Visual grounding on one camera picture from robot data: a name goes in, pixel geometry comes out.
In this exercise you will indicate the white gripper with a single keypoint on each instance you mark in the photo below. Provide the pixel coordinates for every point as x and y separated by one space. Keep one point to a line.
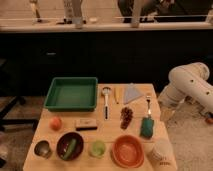
167 110

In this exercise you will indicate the yellow banana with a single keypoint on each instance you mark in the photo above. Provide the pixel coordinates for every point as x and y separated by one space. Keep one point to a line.
117 95

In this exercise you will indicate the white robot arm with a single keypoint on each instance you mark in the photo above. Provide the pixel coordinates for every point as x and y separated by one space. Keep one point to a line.
186 80

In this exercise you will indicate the red orange bowl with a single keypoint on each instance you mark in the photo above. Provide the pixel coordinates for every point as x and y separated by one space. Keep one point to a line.
127 152

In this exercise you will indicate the dark maroon bowl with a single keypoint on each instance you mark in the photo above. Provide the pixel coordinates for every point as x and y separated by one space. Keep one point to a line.
63 143

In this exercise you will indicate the silver fork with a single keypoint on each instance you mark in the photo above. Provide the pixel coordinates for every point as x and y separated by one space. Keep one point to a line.
148 100

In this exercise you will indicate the green sponge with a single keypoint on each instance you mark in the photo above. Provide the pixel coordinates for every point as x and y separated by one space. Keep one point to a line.
146 129

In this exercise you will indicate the grey folded cloth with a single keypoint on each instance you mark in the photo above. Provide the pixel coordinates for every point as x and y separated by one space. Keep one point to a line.
131 93

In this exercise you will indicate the bunch of dark grapes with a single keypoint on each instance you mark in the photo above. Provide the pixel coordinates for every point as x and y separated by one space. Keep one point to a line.
126 117

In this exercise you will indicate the white paper cup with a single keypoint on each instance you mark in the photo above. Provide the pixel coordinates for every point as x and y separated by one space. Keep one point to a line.
160 155

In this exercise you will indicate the light green cup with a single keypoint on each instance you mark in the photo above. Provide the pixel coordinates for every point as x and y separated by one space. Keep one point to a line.
97 148

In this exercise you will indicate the brown wooden block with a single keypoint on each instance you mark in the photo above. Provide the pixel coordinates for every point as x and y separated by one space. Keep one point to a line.
85 124

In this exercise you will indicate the green plastic tray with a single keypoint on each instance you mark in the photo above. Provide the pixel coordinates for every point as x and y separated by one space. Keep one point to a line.
72 94

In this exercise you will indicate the green cucumber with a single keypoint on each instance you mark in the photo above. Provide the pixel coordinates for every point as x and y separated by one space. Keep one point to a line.
70 149

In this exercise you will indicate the orange peach fruit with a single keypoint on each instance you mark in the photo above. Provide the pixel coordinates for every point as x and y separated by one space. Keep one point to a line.
55 123

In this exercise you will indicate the small metal cup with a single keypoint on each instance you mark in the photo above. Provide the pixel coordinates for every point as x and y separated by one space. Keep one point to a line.
42 149

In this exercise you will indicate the white handled spoon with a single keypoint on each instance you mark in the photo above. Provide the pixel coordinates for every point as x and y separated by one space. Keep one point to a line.
105 92

